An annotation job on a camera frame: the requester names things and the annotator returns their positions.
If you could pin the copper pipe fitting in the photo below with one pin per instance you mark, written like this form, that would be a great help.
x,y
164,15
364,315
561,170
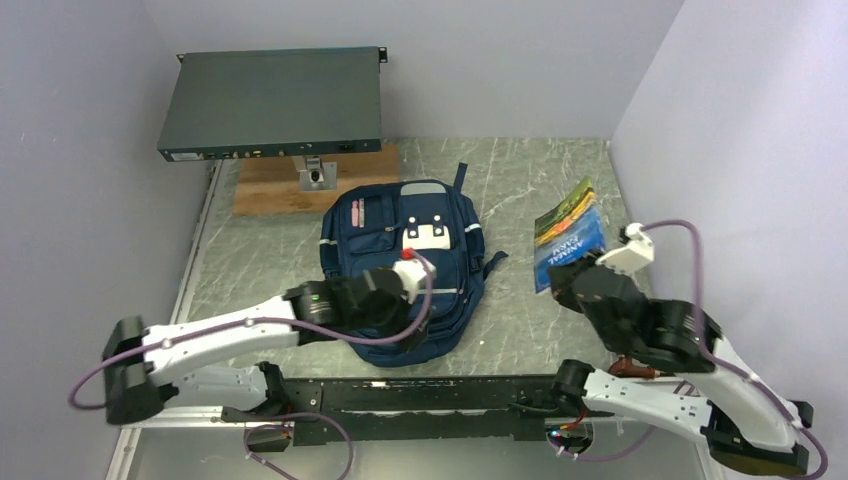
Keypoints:
x,y
624,367

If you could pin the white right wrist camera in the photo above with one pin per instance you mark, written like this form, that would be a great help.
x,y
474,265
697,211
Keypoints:
x,y
636,252

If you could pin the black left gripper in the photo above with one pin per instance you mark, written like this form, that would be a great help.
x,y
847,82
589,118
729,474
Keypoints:
x,y
401,323

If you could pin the aluminium extrusion rail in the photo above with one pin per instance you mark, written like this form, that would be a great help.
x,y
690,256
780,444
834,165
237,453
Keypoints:
x,y
199,414

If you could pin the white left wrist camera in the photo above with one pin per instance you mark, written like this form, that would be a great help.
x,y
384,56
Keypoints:
x,y
414,272

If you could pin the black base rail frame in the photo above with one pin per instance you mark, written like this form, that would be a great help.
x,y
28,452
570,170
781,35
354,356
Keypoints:
x,y
520,407

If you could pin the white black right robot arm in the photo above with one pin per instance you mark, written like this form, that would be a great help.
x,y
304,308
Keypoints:
x,y
740,426

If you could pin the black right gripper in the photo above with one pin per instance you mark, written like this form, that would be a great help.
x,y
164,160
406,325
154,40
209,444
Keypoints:
x,y
560,280

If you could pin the grey metal stand bracket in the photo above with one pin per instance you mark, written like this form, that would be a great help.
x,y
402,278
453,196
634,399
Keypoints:
x,y
315,174

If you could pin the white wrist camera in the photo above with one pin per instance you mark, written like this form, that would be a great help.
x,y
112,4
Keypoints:
x,y
636,252
414,272

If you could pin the Animal Farm book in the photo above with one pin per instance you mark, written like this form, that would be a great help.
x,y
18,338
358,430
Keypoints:
x,y
566,233

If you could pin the grey rack server box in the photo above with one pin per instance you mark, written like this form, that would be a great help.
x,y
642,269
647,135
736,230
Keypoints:
x,y
269,103

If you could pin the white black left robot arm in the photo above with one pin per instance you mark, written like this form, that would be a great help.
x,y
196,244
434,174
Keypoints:
x,y
152,368

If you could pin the aluminium side rail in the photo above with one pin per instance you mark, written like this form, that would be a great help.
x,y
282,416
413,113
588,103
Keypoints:
x,y
194,260

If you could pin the navy blue student backpack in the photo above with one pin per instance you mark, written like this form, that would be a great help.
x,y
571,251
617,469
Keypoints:
x,y
370,227

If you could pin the wooden board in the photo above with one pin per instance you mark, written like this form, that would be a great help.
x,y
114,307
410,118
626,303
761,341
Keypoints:
x,y
280,185

